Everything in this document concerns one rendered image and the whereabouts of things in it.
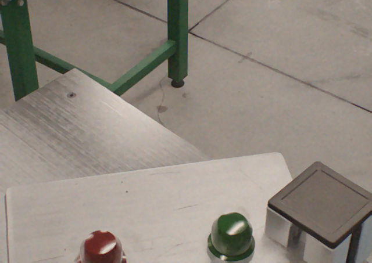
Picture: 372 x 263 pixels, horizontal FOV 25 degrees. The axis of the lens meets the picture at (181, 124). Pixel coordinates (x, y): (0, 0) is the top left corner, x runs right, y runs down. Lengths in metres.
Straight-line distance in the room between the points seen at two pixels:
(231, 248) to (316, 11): 2.88
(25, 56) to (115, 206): 1.70
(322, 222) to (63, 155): 1.04
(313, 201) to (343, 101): 2.44
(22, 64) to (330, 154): 1.04
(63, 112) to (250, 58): 1.58
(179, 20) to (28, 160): 1.34
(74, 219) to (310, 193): 0.13
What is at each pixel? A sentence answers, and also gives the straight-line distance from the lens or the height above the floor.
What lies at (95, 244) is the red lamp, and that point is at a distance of 0.44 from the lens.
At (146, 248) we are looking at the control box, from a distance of 0.46.
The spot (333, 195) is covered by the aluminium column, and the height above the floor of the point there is 1.50.
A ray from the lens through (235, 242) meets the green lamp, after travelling 0.44.
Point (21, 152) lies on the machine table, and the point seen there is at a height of 0.83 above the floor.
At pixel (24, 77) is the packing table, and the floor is 0.48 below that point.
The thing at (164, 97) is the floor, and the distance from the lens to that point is 2.85.
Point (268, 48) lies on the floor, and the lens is 3.09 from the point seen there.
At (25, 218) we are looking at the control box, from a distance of 0.48.
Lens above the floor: 1.83
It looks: 42 degrees down
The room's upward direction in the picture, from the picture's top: straight up
